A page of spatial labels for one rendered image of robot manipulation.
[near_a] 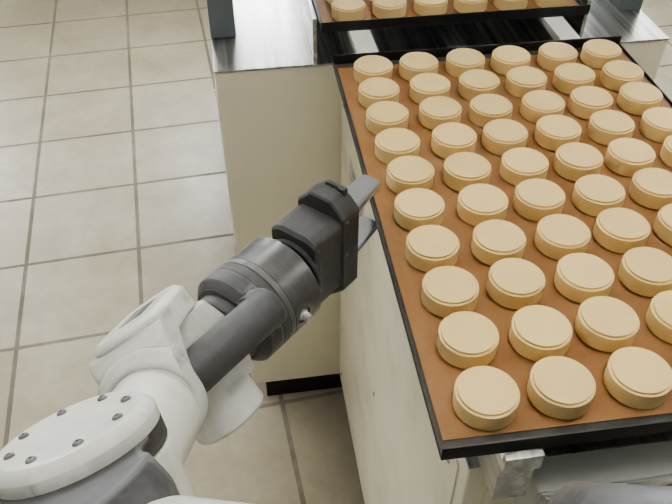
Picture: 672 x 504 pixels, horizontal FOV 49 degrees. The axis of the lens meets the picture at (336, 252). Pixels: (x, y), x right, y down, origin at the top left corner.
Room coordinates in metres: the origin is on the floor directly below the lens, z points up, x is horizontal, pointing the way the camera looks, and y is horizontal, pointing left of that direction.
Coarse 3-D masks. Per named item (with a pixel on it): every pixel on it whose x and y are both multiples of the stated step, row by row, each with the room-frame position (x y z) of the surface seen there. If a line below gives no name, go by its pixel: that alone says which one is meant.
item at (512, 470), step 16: (352, 32) 0.98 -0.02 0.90; (368, 32) 0.98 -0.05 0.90; (352, 48) 0.97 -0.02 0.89; (368, 48) 0.94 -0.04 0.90; (480, 464) 0.33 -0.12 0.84; (496, 464) 0.30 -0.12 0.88; (512, 464) 0.29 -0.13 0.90; (528, 464) 0.29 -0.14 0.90; (496, 480) 0.30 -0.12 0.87; (512, 480) 0.30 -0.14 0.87; (528, 480) 0.30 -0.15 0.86; (496, 496) 0.30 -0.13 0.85; (512, 496) 0.30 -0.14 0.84
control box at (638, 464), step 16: (624, 448) 0.34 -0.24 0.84; (640, 448) 0.34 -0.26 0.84; (656, 448) 0.34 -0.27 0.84; (544, 464) 0.33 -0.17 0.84; (560, 464) 0.33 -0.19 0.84; (576, 464) 0.33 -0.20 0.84; (592, 464) 0.33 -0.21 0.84; (608, 464) 0.33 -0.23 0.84; (624, 464) 0.33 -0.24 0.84; (640, 464) 0.33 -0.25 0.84; (656, 464) 0.33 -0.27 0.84; (544, 480) 0.31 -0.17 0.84; (560, 480) 0.31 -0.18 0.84; (576, 480) 0.31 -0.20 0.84; (592, 480) 0.31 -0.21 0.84; (608, 480) 0.31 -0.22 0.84; (624, 480) 0.32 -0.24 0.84; (640, 480) 0.32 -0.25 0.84; (656, 480) 0.32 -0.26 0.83; (528, 496) 0.31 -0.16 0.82; (544, 496) 0.30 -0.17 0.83
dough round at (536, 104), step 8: (528, 96) 0.77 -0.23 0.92; (536, 96) 0.77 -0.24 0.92; (544, 96) 0.77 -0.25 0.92; (552, 96) 0.77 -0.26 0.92; (560, 96) 0.77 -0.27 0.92; (528, 104) 0.75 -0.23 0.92; (536, 104) 0.75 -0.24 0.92; (544, 104) 0.75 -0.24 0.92; (552, 104) 0.75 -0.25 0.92; (560, 104) 0.75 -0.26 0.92; (520, 112) 0.76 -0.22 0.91; (528, 112) 0.75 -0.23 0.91; (536, 112) 0.74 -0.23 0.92; (544, 112) 0.74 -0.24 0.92; (552, 112) 0.74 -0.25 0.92; (560, 112) 0.75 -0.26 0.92; (528, 120) 0.75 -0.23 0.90; (536, 120) 0.74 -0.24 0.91
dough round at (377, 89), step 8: (368, 80) 0.81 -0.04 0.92; (376, 80) 0.81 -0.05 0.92; (384, 80) 0.81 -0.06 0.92; (392, 80) 0.81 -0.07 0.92; (360, 88) 0.79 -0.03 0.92; (368, 88) 0.79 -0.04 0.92; (376, 88) 0.79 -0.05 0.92; (384, 88) 0.79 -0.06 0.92; (392, 88) 0.79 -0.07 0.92; (360, 96) 0.78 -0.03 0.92; (368, 96) 0.78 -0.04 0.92; (376, 96) 0.77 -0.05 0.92; (384, 96) 0.77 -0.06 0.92; (392, 96) 0.78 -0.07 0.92; (368, 104) 0.77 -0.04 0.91
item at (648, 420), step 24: (432, 48) 0.91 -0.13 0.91; (456, 48) 0.91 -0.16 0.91; (480, 48) 0.92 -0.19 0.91; (528, 48) 0.92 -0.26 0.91; (576, 48) 0.93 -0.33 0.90; (624, 48) 0.93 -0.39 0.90; (336, 72) 0.86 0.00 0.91; (384, 240) 0.54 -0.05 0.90; (408, 336) 0.41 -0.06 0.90; (432, 408) 0.34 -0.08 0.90; (528, 432) 0.32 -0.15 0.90; (552, 432) 0.32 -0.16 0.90; (576, 432) 0.31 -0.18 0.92; (600, 432) 0.31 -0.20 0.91; (624, 432) 0.31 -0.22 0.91; (648, 432) 0.32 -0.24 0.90; (456, 456) 0.30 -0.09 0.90
